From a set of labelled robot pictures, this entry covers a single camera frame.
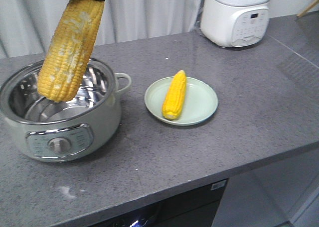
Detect white blender appliance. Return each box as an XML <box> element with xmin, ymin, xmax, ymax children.
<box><xmin>200</xmin><ymin>0</ymin><xmax>269</xmax><ymax>48</ymax></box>

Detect green round plate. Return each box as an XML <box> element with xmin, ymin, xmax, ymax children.
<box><xmin>144</xmin><ymin>77</ymin><xmax>218</xmax><ymax>126</ymax></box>

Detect green electric cooking pot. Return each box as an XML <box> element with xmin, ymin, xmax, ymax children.
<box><xmin>0</xmin><ymin>58</ymin><xmax>132</xmax><ymax>162</ymax></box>

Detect white pleated curtain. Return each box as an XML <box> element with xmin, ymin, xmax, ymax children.
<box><xmin>0</xmin><ymin>0</ymin><xmax>203</xmax><ymax>58</ymax></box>

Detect grey cabinet door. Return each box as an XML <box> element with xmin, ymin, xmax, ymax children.
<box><xmin>212</xmin><ymin>149</ymin><xmax>319</xmax><ymax>227</ymax></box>

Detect black drawer disinfection cabinet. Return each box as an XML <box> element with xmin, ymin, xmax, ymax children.
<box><xmin>94</xmin><ymin>179</ymin><xmax>228</xmax><ymax>227</ymax></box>

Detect pale yellow corn cob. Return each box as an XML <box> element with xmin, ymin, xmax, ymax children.
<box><xmin>37</xmin><ymin>0</ymin><xmax>104</xmax><ymax>102</ymax></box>

